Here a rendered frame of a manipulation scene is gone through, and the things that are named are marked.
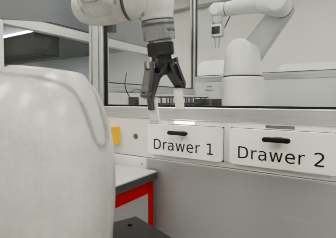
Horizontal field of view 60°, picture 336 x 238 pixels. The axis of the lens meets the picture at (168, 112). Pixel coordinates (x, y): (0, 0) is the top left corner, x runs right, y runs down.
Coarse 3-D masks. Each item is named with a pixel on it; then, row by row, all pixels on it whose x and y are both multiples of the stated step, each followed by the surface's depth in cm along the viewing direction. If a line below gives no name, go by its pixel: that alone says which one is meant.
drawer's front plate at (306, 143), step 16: (240, 128) 89; (240, 144) 88; (256, 144) 86; (272, 144) 83; (288, 144) 81; (304, 144) 79; (320, 144) 77; (240, 160) 88; (256, 160) 86; (288, 160) 81; (304, 160) 79
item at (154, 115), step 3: (153, 99) 78; (156, 99) 78; (156, 102) 78; (156, 105) 78; (156, 108) 79; (150, 111) 80; (153, 111) 79; (156, 111) 79; (150, 114) 80; (153, 114) 80; (156, 114) 79; (150, 117) 80; (153, 117) 80; (156, 117) 79; (150, 120) 81; (153, 120) 80; (156, 120) 79; (159, 120) 80
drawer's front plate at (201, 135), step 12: (156, 132) 105; (192, 132) 97; (204, 132) 95; (216, 132) 92; (156, 144) 105; (168, 144) 102; (192, 144) 97; (204, 144) 95; (216, 144) 92; (180, 156) 100; (192, 156) 97; (204, 156) 95; (216, 156) 93
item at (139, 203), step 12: (120, 168) 109; (132, 168) 109; (120, 180) 92; (132, 180) 93; (144, 180) 99; (120, 192) 89; (132, 192) 95; (144, 192) 101; (120, 204) 90; (132, 204) 96; (144, 204) 101; (120, 216) 91; (132, 216) 96; (144, 216) 101
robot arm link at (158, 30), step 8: (144, 24) 77; (152, 24) 76; (160, 24) 76; (168, 24) 77; (144, 32) 78; (152, 32) 77; (160, 32) 76; (168, 32) 77; (144, 40) 80; (152, 40) 78; (160, 40) 78; (168, 40) 79
